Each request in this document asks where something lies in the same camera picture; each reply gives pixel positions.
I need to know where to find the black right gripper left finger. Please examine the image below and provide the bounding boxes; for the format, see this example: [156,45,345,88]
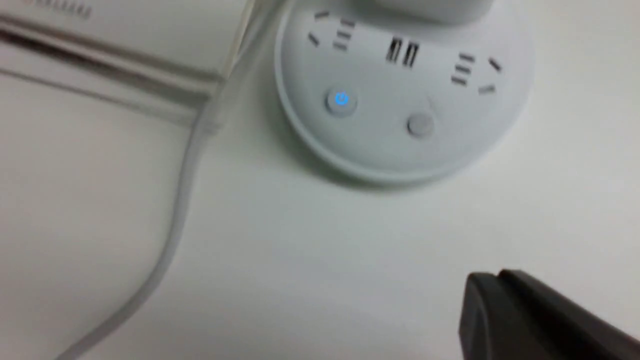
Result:
[459,272,561,360]

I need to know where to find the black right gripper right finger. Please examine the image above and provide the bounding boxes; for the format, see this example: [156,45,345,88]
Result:
[499,269,640,360]

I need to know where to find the white desk lamp base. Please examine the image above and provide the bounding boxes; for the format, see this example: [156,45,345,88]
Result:
[273,0,535,186]

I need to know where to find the lower book in stack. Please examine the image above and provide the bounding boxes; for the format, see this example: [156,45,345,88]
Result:
[1,69,200,127]

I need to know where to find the white lamp power cable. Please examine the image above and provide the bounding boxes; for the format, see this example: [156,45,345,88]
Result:
[52,0,296,360]

